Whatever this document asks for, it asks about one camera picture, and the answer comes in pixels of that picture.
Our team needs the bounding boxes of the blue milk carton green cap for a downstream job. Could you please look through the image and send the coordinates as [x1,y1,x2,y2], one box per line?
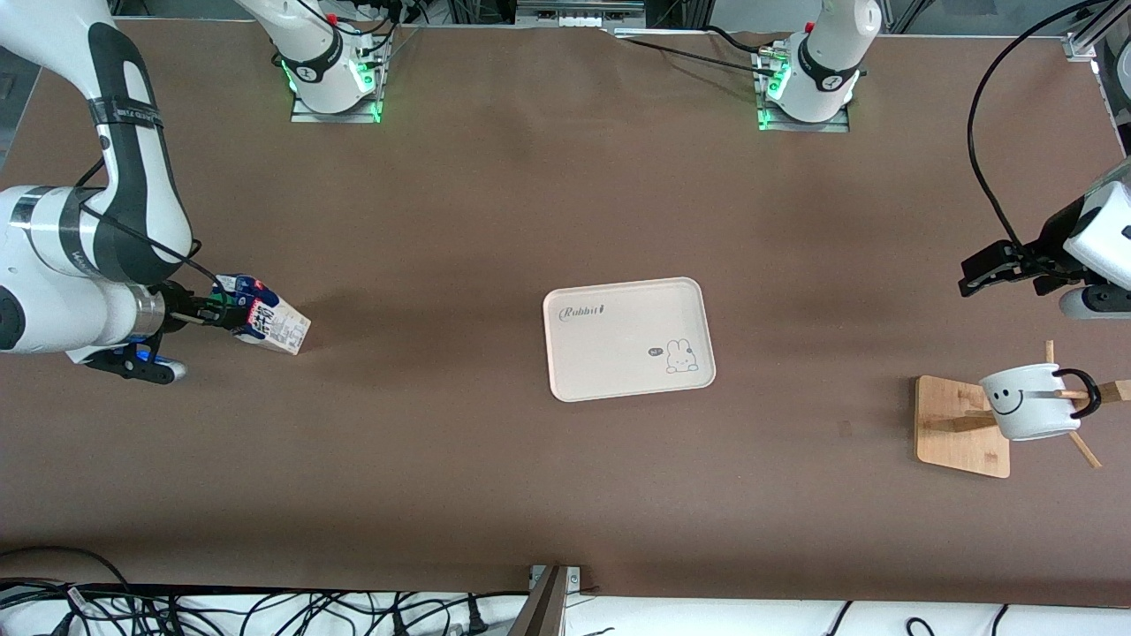
[208,274,312,356]

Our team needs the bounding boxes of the white smiley mug black handle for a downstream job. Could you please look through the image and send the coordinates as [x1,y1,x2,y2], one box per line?
[979,362,1103,442]

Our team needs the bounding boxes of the cream tray with rabbit print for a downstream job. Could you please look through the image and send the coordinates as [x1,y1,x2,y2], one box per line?
[543,277,717,403]

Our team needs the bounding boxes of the wooden mug stand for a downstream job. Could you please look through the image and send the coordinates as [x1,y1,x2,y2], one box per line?
[915,340,1131,480]

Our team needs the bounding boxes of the aluminium profile bar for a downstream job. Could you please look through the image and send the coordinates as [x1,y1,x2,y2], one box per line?
[508,565,571,636]

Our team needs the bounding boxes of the white power strip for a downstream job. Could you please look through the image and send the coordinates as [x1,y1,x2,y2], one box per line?
[515,0,646,27]

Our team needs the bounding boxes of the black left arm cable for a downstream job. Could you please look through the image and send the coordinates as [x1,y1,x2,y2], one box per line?
[967,0,1105,250]

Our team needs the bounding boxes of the aluminium frame post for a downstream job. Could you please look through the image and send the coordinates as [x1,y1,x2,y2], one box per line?
[1065,0,1127,63]

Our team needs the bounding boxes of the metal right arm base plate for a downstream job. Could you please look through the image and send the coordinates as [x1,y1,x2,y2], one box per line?
[290,88,383,123]

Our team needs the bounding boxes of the tangle of black floor cables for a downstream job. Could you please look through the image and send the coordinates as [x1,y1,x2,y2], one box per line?
[0,546,531,636]

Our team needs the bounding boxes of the black cable on table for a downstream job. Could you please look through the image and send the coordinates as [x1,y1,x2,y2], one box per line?
[610,25,783,79]

